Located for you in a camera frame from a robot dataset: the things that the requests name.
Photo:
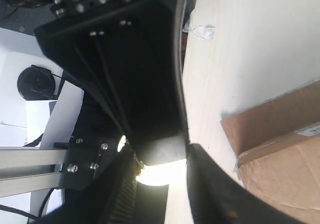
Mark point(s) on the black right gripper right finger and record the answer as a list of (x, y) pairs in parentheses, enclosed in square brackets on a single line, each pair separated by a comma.
[(215, 197)]

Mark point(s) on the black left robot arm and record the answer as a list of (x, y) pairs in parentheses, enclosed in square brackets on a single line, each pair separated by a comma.
[(127, 55)]

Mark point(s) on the aluminium frame rail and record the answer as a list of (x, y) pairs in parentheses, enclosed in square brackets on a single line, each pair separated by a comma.
[(28, 169)]

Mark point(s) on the brown cardboard box with slot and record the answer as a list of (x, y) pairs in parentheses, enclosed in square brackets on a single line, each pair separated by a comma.
[(274, 163)]

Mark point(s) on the black round cap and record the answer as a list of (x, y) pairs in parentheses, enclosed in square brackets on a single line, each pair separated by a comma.
[(36, 83)]

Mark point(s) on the white barcode label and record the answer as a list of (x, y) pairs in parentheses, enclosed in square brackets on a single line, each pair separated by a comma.
[(310, 130)]

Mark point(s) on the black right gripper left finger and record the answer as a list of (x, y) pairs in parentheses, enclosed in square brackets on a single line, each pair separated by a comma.
[(111, 196)]

